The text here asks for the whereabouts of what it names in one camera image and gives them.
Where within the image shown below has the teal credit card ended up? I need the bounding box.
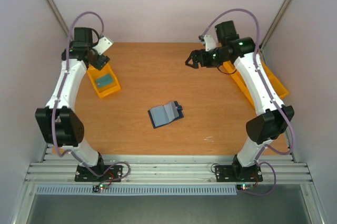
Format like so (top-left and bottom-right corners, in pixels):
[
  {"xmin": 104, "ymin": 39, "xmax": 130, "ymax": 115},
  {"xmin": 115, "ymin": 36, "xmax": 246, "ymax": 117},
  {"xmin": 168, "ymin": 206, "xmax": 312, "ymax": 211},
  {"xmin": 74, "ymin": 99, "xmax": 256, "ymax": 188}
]
[{"xmin": 95, "ymin": 74, "xmax": 114, "ymax": 89}]

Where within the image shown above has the blue leather card holder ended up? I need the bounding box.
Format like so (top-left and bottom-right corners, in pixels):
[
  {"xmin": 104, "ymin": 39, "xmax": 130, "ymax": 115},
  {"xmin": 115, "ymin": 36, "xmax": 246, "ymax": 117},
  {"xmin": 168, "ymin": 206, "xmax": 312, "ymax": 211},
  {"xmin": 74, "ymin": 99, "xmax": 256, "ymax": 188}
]
[{"xmin": 147, "ymin": 101, "xmax": 184, "ymax": 129}]

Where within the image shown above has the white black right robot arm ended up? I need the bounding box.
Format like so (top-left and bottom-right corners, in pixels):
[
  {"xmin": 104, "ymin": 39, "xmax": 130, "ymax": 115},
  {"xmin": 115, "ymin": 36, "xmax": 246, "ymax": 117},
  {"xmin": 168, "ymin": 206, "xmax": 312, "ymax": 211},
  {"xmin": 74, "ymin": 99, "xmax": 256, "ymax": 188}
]
[{"xmin": 185, "ymin": 21, "xmax": 294, "ymax": 182}]

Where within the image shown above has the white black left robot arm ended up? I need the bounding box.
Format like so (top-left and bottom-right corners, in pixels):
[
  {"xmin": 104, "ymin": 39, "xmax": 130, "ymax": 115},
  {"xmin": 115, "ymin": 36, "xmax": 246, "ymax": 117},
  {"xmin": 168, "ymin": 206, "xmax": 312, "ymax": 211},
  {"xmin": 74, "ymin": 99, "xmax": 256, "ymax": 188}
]
[{"xmin": 35, "ymin": 27, "xmax": 109, "ymax": 181}]

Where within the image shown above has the yellow bin far right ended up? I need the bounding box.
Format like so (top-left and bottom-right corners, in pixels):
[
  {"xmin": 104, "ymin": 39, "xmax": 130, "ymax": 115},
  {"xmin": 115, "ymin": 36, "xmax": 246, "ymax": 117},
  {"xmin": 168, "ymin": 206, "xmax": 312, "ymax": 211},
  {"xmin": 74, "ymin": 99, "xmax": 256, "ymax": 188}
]
[{"xmin": 223, "ymin": 61, "xmax": 237, "ymax": 75}]

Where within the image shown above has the yellow bin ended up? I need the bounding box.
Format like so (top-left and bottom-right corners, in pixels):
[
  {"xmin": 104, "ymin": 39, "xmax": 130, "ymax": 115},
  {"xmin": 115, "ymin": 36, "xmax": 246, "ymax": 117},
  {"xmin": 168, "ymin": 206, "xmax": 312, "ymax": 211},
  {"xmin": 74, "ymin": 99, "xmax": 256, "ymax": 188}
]
[
  {"xmin": 87, "ymin": 63, "xmax": 122, "ymax": 99},
  {"xmin": 262, "ymin": 62, "xmax": 289, "ymax": 100},
  {"xmin": 231, "ymin": 72, "xmax": 255, "ymax": 108},
  {"xmin": 223, "ymin": 61, "xmax": 237, "ymax": 75}
]

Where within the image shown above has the yellow bin left side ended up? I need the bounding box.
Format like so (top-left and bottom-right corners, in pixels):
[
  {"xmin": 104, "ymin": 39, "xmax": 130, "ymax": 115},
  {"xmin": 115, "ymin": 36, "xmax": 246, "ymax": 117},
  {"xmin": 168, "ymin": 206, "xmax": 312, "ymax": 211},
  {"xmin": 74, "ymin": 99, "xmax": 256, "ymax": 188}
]
[{"xmin": 87, "ymin": 63, "xmax": 122, "ymax": 99}]

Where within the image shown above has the yellow bin middle right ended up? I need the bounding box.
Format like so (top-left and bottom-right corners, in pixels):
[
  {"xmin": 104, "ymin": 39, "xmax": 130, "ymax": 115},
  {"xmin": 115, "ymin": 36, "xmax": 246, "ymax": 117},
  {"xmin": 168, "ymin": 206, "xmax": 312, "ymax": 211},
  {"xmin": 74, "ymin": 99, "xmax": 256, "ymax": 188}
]
[{"xmin": 231, "ymin": 72, "xmax": 255, "ymax": 108}]

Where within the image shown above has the yellow bin near right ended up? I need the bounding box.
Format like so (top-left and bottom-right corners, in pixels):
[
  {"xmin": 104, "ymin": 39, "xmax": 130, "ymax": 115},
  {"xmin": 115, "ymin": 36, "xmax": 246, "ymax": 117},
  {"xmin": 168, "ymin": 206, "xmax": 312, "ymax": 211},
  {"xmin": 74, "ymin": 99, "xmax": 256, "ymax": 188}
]
[{"xmin": 262, "ymin": 62, "xmax": 289, "ymax": 100}]

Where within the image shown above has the left small circuit board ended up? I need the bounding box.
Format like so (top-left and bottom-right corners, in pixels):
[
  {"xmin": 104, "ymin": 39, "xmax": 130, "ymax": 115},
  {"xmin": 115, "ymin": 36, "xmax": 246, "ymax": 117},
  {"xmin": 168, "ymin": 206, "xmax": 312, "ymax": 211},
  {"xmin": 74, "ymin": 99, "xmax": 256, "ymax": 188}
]
[{"xmin": 92, "ymin": 184, "xmax": 109, "ymax": 193}]

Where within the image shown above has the small circuit board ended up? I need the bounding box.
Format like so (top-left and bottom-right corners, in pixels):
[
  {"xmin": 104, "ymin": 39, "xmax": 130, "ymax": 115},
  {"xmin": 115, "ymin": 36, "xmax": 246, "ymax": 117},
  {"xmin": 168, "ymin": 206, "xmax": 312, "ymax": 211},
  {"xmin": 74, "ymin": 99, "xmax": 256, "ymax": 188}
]
[
  {"xmin": 236, "ymin": 183, "xmax": 255, "ymax": 191},
  {"xmin": 92, "ymin": 184, "xmax": 109, "ymax": 193}
]

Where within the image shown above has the right small circuit board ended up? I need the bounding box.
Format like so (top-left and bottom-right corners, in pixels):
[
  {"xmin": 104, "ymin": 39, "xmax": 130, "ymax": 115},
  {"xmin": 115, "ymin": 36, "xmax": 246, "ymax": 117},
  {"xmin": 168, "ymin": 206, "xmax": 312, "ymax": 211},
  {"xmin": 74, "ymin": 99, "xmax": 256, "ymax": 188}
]
[{"xmin": 236, "ymin": 183, "xmax": 255, "ymax": 191}]

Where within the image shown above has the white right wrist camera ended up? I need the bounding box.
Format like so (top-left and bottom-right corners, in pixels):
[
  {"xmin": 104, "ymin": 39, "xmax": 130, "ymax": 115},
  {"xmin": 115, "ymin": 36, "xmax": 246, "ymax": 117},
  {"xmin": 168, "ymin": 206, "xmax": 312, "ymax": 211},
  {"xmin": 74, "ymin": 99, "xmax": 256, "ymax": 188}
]
[{"xmin": 199, "ymin": 34, "xmax": 217, "ymax": 52}]

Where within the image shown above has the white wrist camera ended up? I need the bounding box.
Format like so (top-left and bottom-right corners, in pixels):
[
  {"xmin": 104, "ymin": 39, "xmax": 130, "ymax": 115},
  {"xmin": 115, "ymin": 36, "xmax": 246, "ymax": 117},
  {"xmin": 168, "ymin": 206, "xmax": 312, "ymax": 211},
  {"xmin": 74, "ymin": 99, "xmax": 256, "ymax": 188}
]
[
  {"xmin": 199, "ymin": 34, "xmax": 217, "ymax": 52},
  {"xmin": 93, "ymin": 36, "xmax": 114, "ymax": 55}
]

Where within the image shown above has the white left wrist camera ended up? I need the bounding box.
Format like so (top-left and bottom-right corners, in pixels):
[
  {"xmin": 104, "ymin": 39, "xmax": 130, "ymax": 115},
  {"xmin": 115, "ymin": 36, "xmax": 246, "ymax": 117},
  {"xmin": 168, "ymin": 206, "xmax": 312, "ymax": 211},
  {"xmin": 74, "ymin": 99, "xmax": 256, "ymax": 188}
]
[{"xmin": 93, "ymin": 36, "xmax": 114, "ymax": 55}]

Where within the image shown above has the left aluminium corner post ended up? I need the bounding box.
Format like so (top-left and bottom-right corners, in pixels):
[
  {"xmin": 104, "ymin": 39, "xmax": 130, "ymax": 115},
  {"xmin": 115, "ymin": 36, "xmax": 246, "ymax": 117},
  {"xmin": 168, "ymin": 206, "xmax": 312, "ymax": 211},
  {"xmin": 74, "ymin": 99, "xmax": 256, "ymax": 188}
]
[{"xmin": 30, "ymin": 0, "xmax": 72, "ymax": 37}]

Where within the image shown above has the aluminium corner post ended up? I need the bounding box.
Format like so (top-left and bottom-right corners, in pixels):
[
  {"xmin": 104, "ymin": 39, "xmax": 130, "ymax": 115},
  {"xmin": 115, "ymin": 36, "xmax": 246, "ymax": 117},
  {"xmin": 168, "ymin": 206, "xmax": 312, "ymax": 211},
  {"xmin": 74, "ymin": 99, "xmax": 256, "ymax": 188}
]
[
  {"xmin": 260, "ymin": 0, "xmax": 293, "ymax": 50},
  {"xmin": 30, "ymin": 0, "xmax": 72, "ymax": 37}
]

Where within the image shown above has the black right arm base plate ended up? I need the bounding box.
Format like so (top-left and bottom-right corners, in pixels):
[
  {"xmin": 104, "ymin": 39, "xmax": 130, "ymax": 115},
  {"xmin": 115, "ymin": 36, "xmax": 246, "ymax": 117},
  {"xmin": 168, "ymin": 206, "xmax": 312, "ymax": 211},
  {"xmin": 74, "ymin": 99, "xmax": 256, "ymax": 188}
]
[{"xmin": 215, "ymin": 165, "xmax": 263, "ymax": 182}]

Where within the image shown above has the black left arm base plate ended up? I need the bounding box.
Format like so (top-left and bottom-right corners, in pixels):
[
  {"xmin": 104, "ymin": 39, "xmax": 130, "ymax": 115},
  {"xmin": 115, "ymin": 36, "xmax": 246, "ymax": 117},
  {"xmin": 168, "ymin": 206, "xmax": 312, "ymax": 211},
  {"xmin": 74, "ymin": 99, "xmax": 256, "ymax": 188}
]
[{"xmin": 74, "ymin": 165, "xmax": 123, "ymax": 182}]

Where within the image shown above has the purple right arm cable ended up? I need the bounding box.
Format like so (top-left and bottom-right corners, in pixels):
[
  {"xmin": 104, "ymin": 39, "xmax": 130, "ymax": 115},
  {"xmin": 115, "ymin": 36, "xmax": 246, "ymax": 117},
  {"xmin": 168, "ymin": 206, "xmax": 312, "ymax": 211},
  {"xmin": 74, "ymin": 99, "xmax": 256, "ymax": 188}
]
[{"xmin": 200, "ymin": 8, "xmax": 294, "ymax": 196}]

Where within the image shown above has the right aluminium corner post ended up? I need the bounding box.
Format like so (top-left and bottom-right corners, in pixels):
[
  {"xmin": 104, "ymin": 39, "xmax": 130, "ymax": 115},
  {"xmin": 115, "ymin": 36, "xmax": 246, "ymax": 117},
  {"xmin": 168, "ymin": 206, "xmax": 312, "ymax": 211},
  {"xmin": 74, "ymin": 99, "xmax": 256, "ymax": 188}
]
[{"xmin": 260, "ymin": 0, "xmax": 293, "ymax": 50}]

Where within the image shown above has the grey slotted cable duct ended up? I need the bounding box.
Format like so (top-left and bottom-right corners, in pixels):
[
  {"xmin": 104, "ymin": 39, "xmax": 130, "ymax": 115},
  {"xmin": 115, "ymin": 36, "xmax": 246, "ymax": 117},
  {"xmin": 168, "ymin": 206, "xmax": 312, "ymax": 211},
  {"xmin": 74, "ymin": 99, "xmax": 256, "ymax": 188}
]
[{"xmin": 35, "ymin": 184, "xmax": 237, "ymax": 196}]

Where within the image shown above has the aluminium rail base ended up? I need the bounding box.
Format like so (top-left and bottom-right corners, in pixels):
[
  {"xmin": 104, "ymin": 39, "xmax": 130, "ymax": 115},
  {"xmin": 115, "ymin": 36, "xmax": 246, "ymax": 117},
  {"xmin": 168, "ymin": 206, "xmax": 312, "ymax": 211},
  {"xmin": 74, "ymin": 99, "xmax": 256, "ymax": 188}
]
[{"xmin": 24, "ymin": 147, "xmax": 313, "ymax": 185}]

